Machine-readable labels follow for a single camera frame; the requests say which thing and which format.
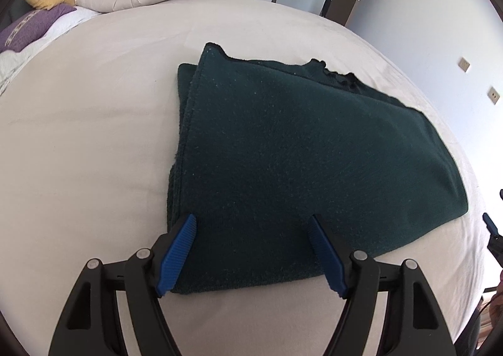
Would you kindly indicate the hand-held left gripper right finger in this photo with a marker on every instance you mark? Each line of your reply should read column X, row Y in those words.
column 326, row 257

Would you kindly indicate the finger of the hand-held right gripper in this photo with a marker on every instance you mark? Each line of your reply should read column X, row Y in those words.
column 490, row 222

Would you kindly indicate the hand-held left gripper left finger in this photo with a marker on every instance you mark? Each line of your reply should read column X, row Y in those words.
column 177, row 253

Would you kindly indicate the dark green sweater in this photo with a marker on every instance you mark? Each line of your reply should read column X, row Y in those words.
column 298, row 159

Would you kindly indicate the bed with beige sheet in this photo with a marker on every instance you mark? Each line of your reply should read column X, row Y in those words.
column 98, row 112

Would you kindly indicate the purple patterned pillow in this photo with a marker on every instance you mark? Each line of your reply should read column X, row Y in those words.
column 31, row 27

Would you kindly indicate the beige wall socket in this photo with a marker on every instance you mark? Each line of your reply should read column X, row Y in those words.
column 465, row 64
column 493, row 94

